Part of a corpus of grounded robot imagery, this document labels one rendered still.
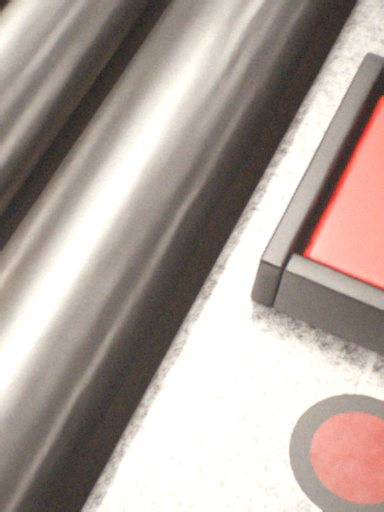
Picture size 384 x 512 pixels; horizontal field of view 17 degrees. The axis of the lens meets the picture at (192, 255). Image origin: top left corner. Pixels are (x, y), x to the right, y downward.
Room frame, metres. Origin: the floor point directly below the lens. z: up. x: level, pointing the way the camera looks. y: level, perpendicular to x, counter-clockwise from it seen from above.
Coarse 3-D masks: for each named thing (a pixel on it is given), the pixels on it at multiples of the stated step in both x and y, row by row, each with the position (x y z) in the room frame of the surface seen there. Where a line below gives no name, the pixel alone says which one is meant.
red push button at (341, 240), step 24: (360, 144) 0.22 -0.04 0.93; (360, 168) 0.21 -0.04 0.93; (336, 192) 0.20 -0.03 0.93; (360, 192) 0.20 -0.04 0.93; (336, 216) 0.20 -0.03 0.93; (360, 216) 0.20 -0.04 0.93; (312, 240) 0.19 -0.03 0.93; (336, 240) 0.19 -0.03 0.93; (360, 240) 0.19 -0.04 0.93; (336, 264) 0.18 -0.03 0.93; (360, 264) 0.18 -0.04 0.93
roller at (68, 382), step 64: (192, 0) 0.27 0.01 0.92; (256, 0) 0.27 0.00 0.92; (320, 0) 0.29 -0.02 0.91; (128, 64) 0.25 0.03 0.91; (192, 64) 0.24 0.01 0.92; (256, 64) 0.25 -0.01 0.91; (128, 128) 0.22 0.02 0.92; (192, 128) 0.22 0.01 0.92; (256, 128) 0.24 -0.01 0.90; (64, 192) 0.20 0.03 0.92; (128, 192) 0.20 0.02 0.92; (192, 192) 0.21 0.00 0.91; (0, 256) 0.18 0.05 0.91; (64, 256) 0.18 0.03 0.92; (128, 256) 0.18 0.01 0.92; (192, 256) 0.20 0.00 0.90; (0, 320) 0.16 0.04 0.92; (64, 320) 0.16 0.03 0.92; (128, 320) 0.17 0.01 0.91; (0, 384) 0.14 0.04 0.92; (64, 384) 0.14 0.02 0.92; (0, 448) 0.12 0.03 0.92; (64, 448) 0.13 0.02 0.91
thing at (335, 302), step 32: (352, 96) 0.23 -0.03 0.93; (352, 128) 0.22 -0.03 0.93; (320, 160) 0.21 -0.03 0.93; (320, 192) 0.20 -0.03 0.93; (288, 224) 0.19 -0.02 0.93; (288, 256) 0.18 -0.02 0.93; (256, 288) 0.18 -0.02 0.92; (288, 288) 0.17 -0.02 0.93; (320, 288) 0.17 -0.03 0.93; (352, 288) 0.17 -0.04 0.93; (320, 320) 0.17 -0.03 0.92; (352, 320) 0.17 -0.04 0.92
